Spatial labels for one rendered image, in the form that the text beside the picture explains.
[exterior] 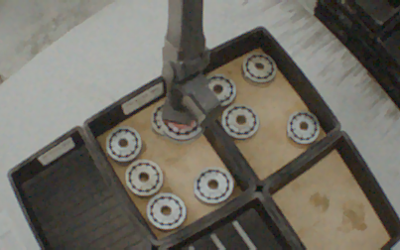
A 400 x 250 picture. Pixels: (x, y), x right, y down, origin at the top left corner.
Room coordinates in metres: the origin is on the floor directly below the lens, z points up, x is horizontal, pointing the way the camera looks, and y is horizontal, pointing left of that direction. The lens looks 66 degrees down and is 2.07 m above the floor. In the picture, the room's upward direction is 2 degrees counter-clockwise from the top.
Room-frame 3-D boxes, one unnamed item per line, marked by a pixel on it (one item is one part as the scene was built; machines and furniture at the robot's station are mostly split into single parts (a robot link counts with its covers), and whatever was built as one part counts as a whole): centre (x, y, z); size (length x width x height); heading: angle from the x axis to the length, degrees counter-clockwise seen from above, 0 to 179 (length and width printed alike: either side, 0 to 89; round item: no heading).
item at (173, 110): (0.49, 0.03, 1.15); 0.10 x 0.07 x 0.07; 165
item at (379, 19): (1.38, -0.84, 0.37); 0.40 x 0.30 x 0.45; 35
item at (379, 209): (0.25, -0.37, 0.87); 0.40 x 0.30 x 0.11; 30
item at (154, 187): (0.41, 0.15, 0.86); 0.10 x 0.10 x 0.01
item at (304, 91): (0.59, -0.17, 0.87); 0.40 x 0.30 x 0.11; 30
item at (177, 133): (0.49, 0.04, 1.03); 0.10 x 0.10 x 0.01
